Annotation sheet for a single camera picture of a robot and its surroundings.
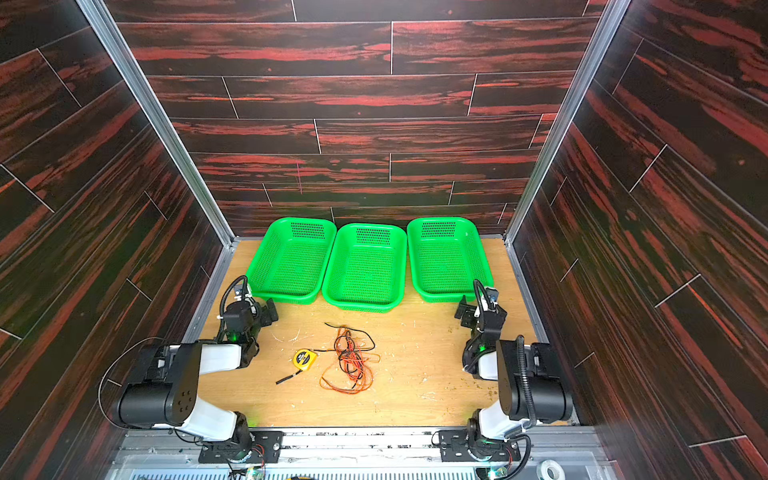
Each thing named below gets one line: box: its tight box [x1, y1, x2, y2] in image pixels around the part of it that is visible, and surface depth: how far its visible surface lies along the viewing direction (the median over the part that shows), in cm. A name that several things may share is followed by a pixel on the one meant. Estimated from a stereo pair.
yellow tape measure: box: [275, 348, 317, 385], surface depth 89 cm
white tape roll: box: [536, 459, 565, 480], surface depth 70 cm
